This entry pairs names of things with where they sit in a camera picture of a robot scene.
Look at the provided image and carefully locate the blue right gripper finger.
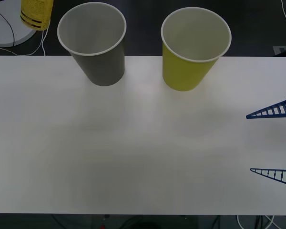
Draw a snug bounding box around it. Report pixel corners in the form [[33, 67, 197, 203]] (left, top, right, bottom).
[[249, 167, 286, 187], [245, 95, 286, 120]]

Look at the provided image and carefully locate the yellow bottle with black cap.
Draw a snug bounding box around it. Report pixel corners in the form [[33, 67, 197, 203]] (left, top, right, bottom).
[[20, 0, 54, 31]]

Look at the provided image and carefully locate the grey floor outlet box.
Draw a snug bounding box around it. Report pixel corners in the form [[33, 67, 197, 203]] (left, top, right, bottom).
[[272, 45, 286, 57]]

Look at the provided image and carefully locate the yellow-green plastic bin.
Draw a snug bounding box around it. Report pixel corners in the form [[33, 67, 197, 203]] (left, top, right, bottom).
[[160, 7, 232, 92]]

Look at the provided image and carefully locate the grey plastic bin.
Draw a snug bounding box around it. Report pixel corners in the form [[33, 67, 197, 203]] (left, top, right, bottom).
[[57, 2, 127, 87]]

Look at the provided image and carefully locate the white round stand base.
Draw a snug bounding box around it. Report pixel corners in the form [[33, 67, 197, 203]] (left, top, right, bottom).
[[0, 0, 36, 47]]

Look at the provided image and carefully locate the black cable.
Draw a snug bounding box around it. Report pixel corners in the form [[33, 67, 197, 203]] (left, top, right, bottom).
[[0, 4, 16, 45]]

